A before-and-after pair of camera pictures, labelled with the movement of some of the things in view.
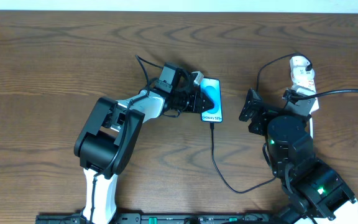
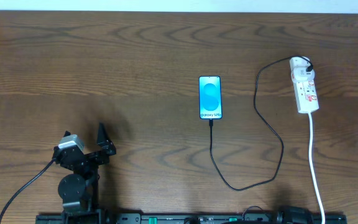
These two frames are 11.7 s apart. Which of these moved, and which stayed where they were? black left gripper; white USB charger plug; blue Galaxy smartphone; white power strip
Moved: black left gripper
Stayed: white power strip; blue Galaxy smartphone; white USB charger plug
